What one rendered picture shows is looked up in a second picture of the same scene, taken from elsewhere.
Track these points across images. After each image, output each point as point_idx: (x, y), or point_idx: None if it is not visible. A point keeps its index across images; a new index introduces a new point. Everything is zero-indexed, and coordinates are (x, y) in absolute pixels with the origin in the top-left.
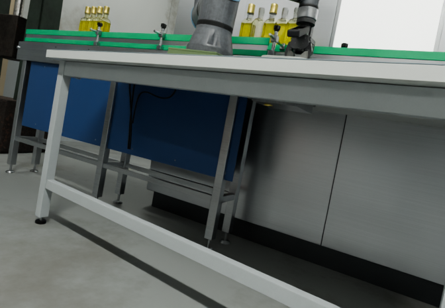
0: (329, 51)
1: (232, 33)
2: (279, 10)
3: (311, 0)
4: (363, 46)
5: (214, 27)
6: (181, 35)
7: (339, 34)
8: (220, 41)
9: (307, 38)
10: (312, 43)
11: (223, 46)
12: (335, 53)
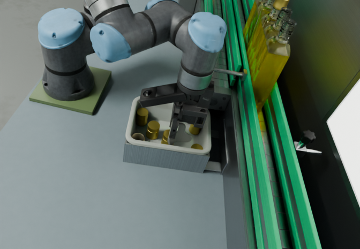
0: (253, 133)
1: (67, 75)
2: None
3: (184, 60)
4: (353, 160)
5: (45, 68)
6: None
7: (347, 105)
8: (48, 83)
9: (173, 109)
10: (192, 115)
11: (50, 89)
12: (253, 144)
